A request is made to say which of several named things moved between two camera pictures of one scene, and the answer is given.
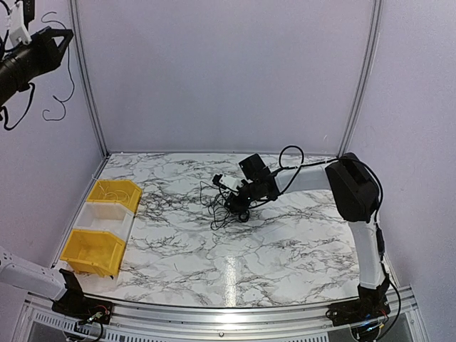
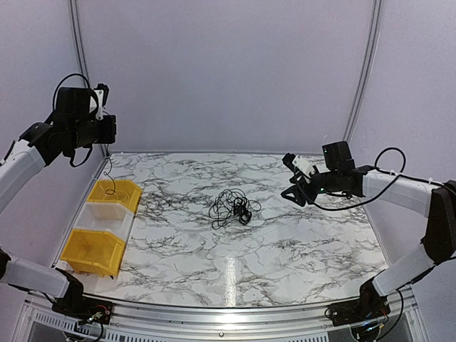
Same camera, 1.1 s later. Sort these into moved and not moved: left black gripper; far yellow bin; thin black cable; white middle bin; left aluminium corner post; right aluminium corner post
Moved: thin black cable; left black gripper
Not moved: far yellow bin; white middle bin; left aluminium corner post; right aluminium corner post
